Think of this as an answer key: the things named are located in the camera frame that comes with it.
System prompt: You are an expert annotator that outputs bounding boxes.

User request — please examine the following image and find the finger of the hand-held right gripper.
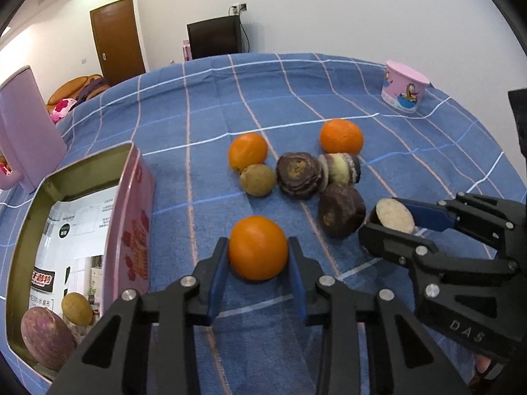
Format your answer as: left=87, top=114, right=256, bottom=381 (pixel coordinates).
left=405, top=192, right=527, bottom=272
left=358, top=221, right=527, bottom=374

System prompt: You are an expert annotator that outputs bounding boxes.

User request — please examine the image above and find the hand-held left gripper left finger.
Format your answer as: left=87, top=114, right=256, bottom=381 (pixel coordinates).
left=49, top=236, right=231, bottom=395

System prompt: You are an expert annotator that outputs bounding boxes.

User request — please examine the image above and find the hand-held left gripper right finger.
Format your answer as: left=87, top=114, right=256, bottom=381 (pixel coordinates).
left=288, top=236, right=474, bottom=395

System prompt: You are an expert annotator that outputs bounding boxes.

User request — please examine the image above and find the pale cut fruit half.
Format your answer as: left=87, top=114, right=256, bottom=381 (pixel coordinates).
left=364, top=198, right=416, bottom=235

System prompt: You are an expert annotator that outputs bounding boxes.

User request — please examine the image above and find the orange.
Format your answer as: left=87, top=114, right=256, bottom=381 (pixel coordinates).
left=228, top=132, right=269, bottom=172
left=320, top=118, right=365, bottom=155
left=228, top=215, right=289, bottom=281

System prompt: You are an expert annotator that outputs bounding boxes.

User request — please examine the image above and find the dark smooth round fruit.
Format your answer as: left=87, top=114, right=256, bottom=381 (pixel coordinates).
left=318, top=184, right=367, bottom=239

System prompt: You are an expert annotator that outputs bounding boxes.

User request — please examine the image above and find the layered purple fruit half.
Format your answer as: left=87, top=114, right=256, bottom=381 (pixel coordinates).
left=318, top=153, right=362, bottom=193

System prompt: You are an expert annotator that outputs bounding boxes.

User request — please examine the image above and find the pink tin box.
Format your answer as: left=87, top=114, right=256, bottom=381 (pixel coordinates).
left=5, top=144, right=156, bottom=381

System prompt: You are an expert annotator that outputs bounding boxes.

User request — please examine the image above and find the dark ridged round fruit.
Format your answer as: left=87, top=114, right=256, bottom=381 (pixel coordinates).
left=275, top=152, right=324, bottom=200

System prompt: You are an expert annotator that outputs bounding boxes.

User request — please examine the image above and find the person's right hand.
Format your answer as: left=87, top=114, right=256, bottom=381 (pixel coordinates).
left=473, top=353, right=493, bottom=384

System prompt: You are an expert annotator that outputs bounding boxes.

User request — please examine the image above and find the brown kiwi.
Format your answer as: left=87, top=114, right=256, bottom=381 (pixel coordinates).
left=239, top=164, right=276, bottom=197

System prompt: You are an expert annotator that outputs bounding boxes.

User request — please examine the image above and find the pink cartoon cup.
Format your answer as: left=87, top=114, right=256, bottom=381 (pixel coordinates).
left=381, top=60, right=430, bottom=115

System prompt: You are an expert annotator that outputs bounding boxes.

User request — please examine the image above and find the small yellow potato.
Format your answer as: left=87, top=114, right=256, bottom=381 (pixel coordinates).
left=61, top=292, right=94, bottom=326

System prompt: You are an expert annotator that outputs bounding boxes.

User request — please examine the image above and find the printed paper liner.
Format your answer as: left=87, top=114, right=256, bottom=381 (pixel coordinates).
left=27, top=185, right=120, bottom=330

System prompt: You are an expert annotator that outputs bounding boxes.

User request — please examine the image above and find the purple oval fruit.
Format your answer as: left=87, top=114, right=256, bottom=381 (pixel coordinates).
left=20, top=306, right=77, bottom=372

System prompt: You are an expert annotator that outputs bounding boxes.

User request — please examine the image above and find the brown leather armchair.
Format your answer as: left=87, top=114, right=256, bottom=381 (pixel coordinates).
left=76, top=74, right=112, bottom=101

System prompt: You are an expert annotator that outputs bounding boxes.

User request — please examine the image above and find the pink floral cushion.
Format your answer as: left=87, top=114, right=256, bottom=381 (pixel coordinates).
left=50, top=98, right=78, bottom=124

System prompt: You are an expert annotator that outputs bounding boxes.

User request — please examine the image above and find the black television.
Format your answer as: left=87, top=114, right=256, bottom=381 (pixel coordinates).
left=186, top=15, right=243, bottom=61

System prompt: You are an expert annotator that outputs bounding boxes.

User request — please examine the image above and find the pink electric kettle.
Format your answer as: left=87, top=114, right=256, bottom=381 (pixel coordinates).
left=0, top=65, right=68, bottom=192

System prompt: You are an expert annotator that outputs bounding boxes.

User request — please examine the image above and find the brown leather sofa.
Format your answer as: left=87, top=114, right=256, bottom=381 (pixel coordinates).
left=46, top=81, right=83, bottom=117

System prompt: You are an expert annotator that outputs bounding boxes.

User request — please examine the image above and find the brown wooden door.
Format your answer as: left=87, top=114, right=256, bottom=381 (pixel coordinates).
left=90, top=0, right=147, bottom=87

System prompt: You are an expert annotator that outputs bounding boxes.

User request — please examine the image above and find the black power cable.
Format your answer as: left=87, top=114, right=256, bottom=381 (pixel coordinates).
left=239, top=10, right=252, bottom=53

